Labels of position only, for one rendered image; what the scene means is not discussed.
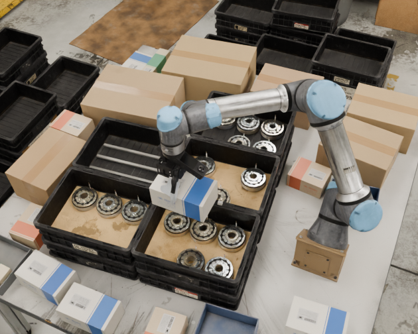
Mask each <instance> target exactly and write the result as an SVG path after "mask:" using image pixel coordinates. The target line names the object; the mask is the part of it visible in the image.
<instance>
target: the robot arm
mask: <svg viewBox="0 0 418 334"><path fill-rule="evenodd" d="M345 105H346V95H345V93H344V90H343V89H342V88H341V87H340V86H339V85H338V84H337V83H334V82H332V81H329V80H316V79H311V78H309V79H303V80H298V81H295V82H290V83H284V84H279V85H278V87H277V88H273V89H266V90H261V91H253V92H249V93H241V94H237V95H229V96H224V97H216V98H212V99H204V100H200V101H193V100H190V101H186V102H184V103H183V104H182V105H181V107H180V109H179V108H178V107H175V106H170V105H169V106H165V107H163V108H161V109H160V110H159V112H158V113H157V128H158V130H159V138H160V142H161V143H160V145H159V146H158V147H157V151H158V152H161V157H160V158H159V161H158V162H157V163H156V165H157V172H158V174H159V175H162V176H164V177H167V178H169V177H172V178H170V179H169V180H168V182H167V185H162V186H161V191H162V192H163V193H164V194H166V195H168V196H169V197H170V199H171V204H173V203H174V202H175V201H176V197H177V195H178V188H179V185H180V183H179V182H178V179H181V178H182V177H183V176H184V174H185V172H186V171H187V172H189V173H190V174H192V175H193V176H195V177H196V178H198V179H199V180H201V179H203V177H204V176H205V175H206V173H207V171H208V167H207V166H205V165H204V164H203V163H201V162H200V161H198V160H197V159H195V158H194V157H192V156H191V155H189V154H188V153H187V152H185V151H184V148H185V143H184V135H189V134H192V133H197V132H199V131H204V130H206V129H213V128H214V127H217V126H220V125H221V124H222V120H224V119H231V118H235V117H243V116H247V115H255V114H259V113H266V112H270V111H278V110H281V111H282V112H288V111H298V112H303V113H306V114H307V117H308V119H309V123H310V125H311V127H312V128H314V129H316V130H317V131H318V134H319V137H320V140H321V143H322V145H323V148H324V151H325V154H326V157H327V160H328V163H329V165H330V169H331V171H332V175H333V176H334V180H335V182H334V181H332V182H330V183H329V184H328V187H327V188H326V193H325V195H324V199H323V202H322V205H321V208H320V211H319V214H318V217H317V219H316V221H315V222H314V223H313V225H312V226H311V227H310V229H309V230H308V233H307V237H308V238H309V239H310V240H312V241H314V242H316V243H318V244H321V245H324V246H326V247H330V248H332V249H338V250H346V248H347V246H348V226H351V228H353V229H354V230H357V231H360V232H368V231H371V230H372V229H374V228H375V227H377V226H378V224H379V223H380V220H382V215H383V210H382V207H381V205H380V204H379V203H378V202H377V201H375V200H374V199H373V196H372V193H371V190H370V187H369V186H367V185H365V184H363V181H362V178H361V175H360V171H359V169H358V165H357V163H356V159H355V157H354V153H353V151H352V147H351V145H350V141H349V139H348V135H347V133H346V129H345V127H344V123H343V120H344V118H345V116H346V114H345V111H344V108H345ZM159 170H160V172H159Z"/></svg>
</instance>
